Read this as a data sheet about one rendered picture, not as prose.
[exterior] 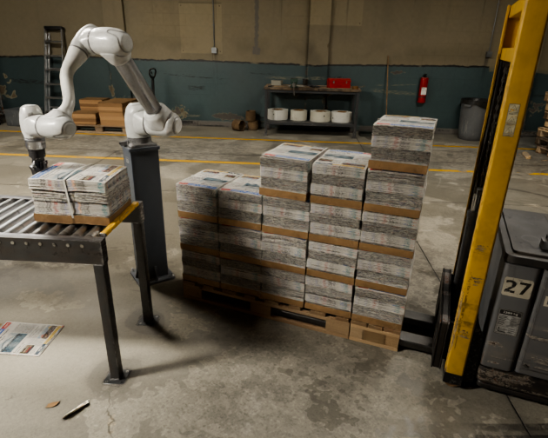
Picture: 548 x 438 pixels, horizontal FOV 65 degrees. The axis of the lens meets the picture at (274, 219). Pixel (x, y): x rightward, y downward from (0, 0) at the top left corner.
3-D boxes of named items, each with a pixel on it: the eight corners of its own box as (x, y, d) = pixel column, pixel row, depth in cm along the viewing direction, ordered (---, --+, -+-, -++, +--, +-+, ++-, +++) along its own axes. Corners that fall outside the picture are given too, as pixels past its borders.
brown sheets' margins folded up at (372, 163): (362, 288, 286) (378, 144, 250) (407, 297, 276) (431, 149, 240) (350, 319, 253) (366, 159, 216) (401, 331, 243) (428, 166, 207)
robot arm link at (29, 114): (16, 137, 206) (36, 140, 201) (10, 104, 200) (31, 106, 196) (36, 134, 215) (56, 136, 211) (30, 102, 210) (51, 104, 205)
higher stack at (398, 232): (359, 306, 292) (382, 113, 243) (405, 316, 282) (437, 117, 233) (347, 339, 259) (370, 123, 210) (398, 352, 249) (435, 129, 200)
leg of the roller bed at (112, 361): (124, 373, 228) (109, 259, 203) (120, 381, 223) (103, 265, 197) (114, 372, 229) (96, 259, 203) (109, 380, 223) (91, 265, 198)
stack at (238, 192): (210, 272, 331) (206, 168, 299) (361, 306, 292) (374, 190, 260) (182, 297, 297) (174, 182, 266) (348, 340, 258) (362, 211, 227)
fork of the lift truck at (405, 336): (270, 304, 286) (270, 298, 285) (435, 344, 251) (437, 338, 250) (264, 312, 278) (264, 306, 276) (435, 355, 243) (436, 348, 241)
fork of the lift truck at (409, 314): (283, 287, 307) (283, 282, 305) (437, 321, 272) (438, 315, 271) (277, 294, 299) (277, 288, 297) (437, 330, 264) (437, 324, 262)
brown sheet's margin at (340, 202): (325, 183, 269) (326, 176, 268) (372, 189, 260) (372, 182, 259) (309, 202, 236) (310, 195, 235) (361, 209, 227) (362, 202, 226)
